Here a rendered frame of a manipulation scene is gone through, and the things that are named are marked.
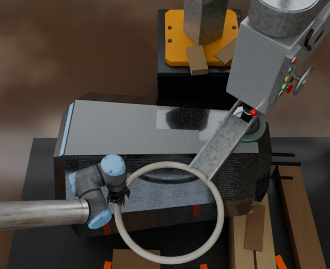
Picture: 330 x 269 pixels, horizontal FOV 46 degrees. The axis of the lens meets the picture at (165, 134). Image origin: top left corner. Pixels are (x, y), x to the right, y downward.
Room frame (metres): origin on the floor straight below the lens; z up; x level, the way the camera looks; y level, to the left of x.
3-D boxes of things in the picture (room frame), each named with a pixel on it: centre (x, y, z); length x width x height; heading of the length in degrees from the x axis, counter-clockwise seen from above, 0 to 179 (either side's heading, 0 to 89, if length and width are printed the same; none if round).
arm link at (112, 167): (0.68, 0.20, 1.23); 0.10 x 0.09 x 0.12; 115
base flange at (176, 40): (1.90, -0.25, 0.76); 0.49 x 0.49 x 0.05; 0
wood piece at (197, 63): (1.65, -0.20, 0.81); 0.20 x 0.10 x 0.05; 8
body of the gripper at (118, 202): (0.66, 0.21, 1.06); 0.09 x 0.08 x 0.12; 171
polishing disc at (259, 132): (1.13, -0.43, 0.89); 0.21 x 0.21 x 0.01
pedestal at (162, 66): (1.90, -0.25, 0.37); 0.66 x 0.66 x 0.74; 0
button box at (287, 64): (1.00, -0.47, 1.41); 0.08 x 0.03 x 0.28; 141
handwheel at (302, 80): (1.14, -0.60, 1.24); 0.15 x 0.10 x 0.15; 141
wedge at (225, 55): (1.73, -0.42, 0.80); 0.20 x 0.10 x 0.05; 130
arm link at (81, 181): (0.62, 0.30, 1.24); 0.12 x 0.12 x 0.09; 25
